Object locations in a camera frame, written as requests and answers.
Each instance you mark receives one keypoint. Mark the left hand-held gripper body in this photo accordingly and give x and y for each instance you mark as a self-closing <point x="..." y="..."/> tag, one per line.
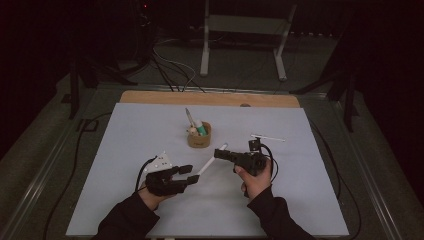
<point x="163" y="183"/>

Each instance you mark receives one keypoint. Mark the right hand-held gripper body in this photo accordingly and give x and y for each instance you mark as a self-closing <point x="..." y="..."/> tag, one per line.
<point x="250" y="161"/>

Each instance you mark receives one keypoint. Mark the white pen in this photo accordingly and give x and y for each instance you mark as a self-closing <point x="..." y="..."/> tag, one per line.
<point x="208" y="164"/>

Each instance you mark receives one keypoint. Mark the round wooden pen holder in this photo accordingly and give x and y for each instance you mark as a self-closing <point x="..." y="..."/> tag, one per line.
<point x="199" y="141"/>

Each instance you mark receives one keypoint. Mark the green and white glue stick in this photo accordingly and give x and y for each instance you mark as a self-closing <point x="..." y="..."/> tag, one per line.
<point x="201" y="128"/>

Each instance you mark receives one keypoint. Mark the grey pen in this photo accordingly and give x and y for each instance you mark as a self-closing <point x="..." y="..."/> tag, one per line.
<point x="189" y="116"/>

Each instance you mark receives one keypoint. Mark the person's left hand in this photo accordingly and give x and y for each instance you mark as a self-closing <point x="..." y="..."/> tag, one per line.
<point x="151" y="200"/>

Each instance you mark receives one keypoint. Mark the person's right hand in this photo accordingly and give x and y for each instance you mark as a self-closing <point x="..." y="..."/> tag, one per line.
<point x="256" y="185"/>

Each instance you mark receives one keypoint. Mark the small pale eraser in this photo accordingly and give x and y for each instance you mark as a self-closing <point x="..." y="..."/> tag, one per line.
<point x="192" y="130"/>

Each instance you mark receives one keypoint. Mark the pale table mat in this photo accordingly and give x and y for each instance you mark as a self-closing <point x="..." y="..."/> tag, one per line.
<point x="133" y="133"/>

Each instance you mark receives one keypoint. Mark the white metal stand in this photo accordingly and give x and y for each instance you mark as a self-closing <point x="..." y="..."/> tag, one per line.
<point x="205" y="50"/>

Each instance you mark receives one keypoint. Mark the black stand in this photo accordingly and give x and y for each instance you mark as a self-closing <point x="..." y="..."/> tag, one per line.
<point x="74" y="96"/>
<point x="349" y="106"/>

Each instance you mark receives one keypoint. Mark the dark equipment rack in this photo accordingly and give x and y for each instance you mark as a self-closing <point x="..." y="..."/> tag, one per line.
<point x="140" y="26"/>

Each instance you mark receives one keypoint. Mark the metal floor rail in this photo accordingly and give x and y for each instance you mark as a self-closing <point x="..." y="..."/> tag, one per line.
<point x="370" y="176"/>
<point x="36" y="186"/>
<point x="233" y="90"/>

